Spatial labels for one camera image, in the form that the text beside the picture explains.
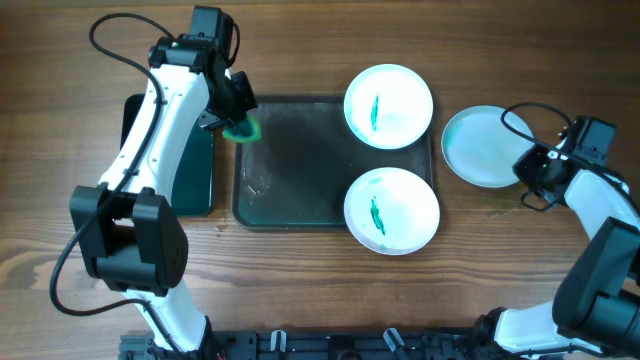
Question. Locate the white plate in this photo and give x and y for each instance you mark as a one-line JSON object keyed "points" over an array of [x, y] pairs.
{"points": [[391, 211]]}

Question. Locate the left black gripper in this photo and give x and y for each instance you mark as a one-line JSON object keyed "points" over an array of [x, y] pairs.
{"points": [[232, 107]]}

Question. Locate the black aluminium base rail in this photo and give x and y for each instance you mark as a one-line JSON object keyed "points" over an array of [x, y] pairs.
{"points": [[448, 344]]}

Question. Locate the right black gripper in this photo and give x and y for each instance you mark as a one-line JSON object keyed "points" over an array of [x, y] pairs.
{"points": [[531, 168]]}

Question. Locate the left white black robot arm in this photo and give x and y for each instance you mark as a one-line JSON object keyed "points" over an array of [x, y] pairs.
{"points": [[128, 233]]}

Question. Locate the large dark serving tray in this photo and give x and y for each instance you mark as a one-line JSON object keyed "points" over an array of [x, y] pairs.
{"points": [[296, 176]]}

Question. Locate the white plate stained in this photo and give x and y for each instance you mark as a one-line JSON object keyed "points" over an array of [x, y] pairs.
{"points": [[388, 106]]}

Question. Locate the green yellow sponge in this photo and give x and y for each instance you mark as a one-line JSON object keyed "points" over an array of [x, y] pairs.
{"points": [[244, 132]]}

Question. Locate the small black water tray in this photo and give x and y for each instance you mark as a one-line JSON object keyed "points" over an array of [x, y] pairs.
{"points": [[192, 175]]}

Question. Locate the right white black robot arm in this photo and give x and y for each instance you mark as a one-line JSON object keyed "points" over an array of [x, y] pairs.
{"points": [[591, 311]]}

